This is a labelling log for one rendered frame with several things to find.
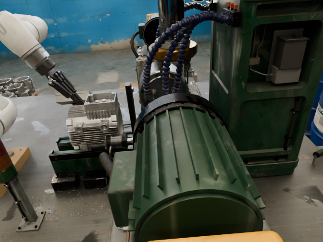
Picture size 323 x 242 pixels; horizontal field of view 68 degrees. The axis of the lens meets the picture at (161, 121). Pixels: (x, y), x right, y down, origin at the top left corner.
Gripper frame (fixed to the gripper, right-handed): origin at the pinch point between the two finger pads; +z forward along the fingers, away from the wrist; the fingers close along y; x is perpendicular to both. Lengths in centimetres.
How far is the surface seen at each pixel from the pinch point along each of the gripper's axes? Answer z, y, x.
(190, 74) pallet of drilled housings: 112, 238, -34
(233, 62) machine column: 14, -22, -61
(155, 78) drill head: 15.8, 14.8, -30.5
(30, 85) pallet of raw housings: -7, 201, 142
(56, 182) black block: 17.4, -22.3, 21.3
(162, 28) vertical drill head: -5.6, -8.7, -47.3
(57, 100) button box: -2.7, 15.6, 16.4
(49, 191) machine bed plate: 19.9, -21.3, 28.6
